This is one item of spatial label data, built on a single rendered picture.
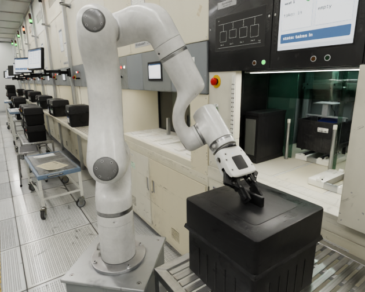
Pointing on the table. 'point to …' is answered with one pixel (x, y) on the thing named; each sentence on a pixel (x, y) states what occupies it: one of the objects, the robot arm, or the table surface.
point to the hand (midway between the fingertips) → (249, 193)
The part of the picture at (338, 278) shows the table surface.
